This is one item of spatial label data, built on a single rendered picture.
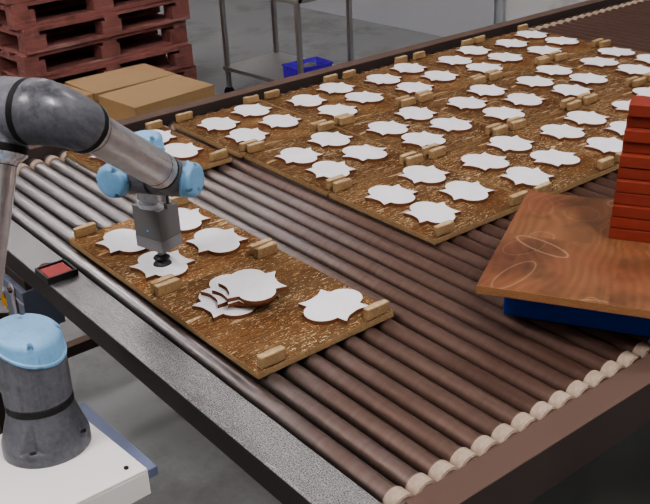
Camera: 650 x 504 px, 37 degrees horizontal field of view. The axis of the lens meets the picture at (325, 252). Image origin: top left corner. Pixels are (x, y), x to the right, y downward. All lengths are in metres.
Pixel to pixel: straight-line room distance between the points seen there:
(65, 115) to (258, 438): 0.64
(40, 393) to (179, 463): 1.55
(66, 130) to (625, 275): 1.09
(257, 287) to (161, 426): 1.37
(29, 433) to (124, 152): 0.53
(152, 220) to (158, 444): 1.25
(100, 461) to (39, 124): 0.58
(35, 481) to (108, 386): 1.93
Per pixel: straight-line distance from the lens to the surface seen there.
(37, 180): 2.96
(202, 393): 1.83
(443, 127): 3.05
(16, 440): 1.72
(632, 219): 2.10
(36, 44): 6.39
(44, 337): 1.65
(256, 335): 1.95
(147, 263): 2.27
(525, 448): 1.62
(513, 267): 1.97
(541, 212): 2.22
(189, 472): 3.13
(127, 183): 2.03
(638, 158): 2.07
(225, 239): 2.35
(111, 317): 2.13
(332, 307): 2.01
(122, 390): 3.56
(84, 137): 1.71
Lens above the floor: 1.94
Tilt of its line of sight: 26 degrees down
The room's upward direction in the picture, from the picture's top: 3 degrees counter-clockwise
